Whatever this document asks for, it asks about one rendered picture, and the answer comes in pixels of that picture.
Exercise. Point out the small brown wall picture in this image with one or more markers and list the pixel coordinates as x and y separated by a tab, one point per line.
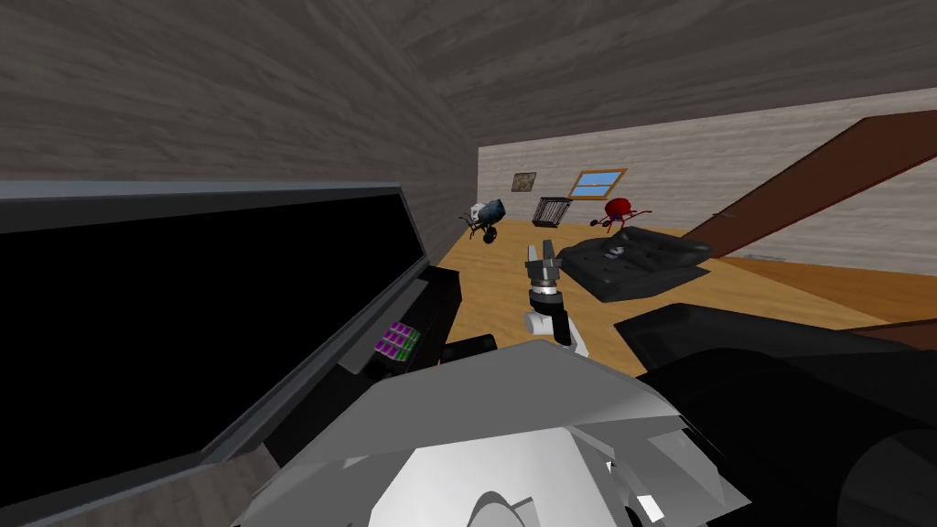
523	182

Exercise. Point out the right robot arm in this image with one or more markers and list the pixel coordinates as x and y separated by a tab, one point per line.
560	323

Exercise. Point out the red round cart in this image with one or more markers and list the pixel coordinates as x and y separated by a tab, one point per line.
620	208

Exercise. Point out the black television stand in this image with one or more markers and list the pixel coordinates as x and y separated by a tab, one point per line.
432	300

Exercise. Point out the purple and green cube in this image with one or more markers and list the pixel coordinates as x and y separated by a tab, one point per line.
397	342

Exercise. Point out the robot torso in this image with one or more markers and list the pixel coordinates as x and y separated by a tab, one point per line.
512	410

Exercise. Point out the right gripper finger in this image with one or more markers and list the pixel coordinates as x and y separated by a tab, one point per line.
534	255
550	251

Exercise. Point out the black tufted sofa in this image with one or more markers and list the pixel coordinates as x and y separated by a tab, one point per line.
644	263

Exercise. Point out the black television with grey frame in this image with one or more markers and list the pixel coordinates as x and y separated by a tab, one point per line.
161	322

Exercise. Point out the black low table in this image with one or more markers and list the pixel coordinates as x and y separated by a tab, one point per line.
695	326

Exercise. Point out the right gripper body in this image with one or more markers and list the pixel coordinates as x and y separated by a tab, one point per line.
545	276

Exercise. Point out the brown door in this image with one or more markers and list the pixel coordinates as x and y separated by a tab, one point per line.
820	183

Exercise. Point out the blue grey cart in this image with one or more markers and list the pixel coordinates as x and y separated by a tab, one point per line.
489	213

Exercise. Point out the orange framed window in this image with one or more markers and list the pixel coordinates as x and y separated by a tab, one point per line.
596	184

